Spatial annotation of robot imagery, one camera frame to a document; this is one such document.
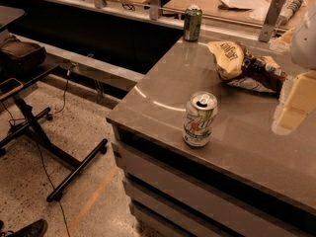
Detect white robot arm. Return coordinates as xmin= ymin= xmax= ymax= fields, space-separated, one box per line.
xmin=272 ymin=4 xmax=316 ymax=135

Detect white 7up can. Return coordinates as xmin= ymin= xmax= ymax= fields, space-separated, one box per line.
xmin=183 ymin=91 xmax=217 ymax=147

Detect green soda can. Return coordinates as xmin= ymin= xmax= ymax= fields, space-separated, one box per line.
xmin=184 ymin=4 xmax=202 ymax=41

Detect brown yellow chip bag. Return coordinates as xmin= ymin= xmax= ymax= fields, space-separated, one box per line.
xmin=207 ymin=40 xmax=287 ymax=94

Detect grey drawer cabinet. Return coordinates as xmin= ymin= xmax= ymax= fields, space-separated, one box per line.
xmin=106 ymin=117 xmax=316 ymax=237

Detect black rolling desk stand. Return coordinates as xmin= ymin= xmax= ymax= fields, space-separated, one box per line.
xmin=0 ymin=5 xmax=109 ymax=203

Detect white paper sheet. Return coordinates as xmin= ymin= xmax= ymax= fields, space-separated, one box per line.
xmin=219 ymin=0 xmax=270 ymax=10

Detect smartphone on desk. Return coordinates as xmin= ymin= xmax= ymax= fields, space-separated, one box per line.
xmin=0 ymin=78 xmax=23 ymax=97

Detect dark bag on desk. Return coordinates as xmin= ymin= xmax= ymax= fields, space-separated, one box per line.
xmin=0 ymin=36 xmax=46 ymax=76

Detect black shoe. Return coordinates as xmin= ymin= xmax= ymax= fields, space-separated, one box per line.
xmin=0 ymin=219 xmax=47 ymax=237

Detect black floor cable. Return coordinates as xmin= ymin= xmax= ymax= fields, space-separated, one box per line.
xmin=0 ymin=62 xmax=78 ymax=237

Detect metal bracket middle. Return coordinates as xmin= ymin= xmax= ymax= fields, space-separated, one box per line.
xmin=149 ymin=0 xmax=161 ymax=21

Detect metal bracket right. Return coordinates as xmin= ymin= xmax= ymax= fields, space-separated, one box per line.
xmin=259 ymin=0 xmax=285 ymax=42

